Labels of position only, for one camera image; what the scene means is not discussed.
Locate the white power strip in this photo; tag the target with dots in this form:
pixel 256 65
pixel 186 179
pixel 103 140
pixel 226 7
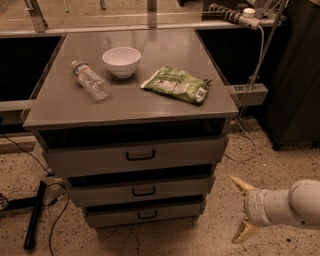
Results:
pixel 244 18

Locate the green chip bag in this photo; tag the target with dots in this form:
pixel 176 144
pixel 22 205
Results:
pixel 178 84

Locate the grey top drawer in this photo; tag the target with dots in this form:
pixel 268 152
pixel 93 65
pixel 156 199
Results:
pixel 128 157

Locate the grey drawer cabinet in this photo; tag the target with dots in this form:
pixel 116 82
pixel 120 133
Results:
pixel 64 116

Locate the grey bottom drawer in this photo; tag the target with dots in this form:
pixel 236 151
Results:
pixel 148 214

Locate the white bowl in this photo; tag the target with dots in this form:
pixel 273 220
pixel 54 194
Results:
pixel 122 62

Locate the grey drawer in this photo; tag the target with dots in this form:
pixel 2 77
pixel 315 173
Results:
pixel 128 157
pixel 148 214
pixel 136 192

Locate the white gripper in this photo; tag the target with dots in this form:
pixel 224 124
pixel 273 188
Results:
pixel 256 206

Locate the grey middle drawer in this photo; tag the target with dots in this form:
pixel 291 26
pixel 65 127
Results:
pixel 136 192

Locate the black floor bar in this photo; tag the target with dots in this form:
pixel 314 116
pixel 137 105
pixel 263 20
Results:
pixel 29 242

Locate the black cabinet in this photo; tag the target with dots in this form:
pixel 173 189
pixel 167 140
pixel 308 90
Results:
pixel 291 113

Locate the clear plastic water bottle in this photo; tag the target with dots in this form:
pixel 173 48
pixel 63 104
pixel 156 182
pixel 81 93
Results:
pixel 92 82

